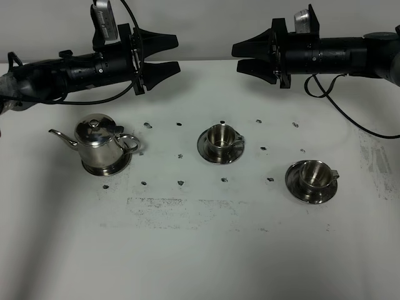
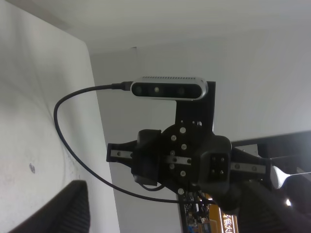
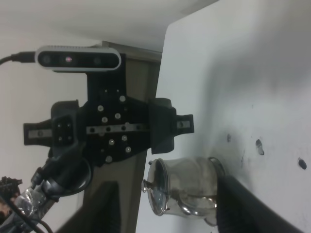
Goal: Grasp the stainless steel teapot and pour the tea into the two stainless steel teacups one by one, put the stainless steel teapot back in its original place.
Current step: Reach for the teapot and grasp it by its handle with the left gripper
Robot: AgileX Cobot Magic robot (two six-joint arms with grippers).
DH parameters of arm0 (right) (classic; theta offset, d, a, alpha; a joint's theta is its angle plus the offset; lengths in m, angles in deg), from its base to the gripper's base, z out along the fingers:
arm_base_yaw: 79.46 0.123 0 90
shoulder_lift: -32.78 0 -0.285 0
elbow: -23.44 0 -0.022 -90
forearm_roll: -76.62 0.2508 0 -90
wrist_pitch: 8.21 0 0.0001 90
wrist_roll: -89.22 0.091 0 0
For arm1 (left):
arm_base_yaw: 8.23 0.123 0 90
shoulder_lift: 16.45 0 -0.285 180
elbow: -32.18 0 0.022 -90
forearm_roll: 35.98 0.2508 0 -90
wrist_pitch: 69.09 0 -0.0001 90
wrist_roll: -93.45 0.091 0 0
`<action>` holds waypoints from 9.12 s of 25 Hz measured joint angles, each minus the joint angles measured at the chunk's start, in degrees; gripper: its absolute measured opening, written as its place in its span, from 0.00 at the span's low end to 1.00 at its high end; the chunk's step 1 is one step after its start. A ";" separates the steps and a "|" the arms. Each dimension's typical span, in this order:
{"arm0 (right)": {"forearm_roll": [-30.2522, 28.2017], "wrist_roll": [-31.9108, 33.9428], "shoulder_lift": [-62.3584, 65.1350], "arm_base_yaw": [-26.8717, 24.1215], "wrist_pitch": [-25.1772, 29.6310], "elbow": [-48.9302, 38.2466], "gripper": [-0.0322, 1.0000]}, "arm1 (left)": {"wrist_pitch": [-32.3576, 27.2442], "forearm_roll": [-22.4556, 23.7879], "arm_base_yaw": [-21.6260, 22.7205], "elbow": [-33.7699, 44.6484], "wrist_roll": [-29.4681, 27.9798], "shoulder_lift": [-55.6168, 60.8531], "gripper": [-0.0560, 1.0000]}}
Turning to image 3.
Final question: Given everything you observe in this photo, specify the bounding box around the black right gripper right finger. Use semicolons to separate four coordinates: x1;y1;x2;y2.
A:
216;176;301;233

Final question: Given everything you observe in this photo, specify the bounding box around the black camera cable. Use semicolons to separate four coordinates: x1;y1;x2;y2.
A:
0;51;37;66

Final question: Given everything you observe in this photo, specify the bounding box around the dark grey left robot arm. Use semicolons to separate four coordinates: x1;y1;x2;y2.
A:
1;49;194;233

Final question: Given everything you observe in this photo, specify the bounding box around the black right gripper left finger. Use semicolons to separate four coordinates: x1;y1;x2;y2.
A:
58;182;119;233

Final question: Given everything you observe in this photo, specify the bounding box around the stainless steel teapot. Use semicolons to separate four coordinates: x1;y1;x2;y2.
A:
141;157;225;226

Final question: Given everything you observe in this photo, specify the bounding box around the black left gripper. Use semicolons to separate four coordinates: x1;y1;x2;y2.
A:
23;54;194;166

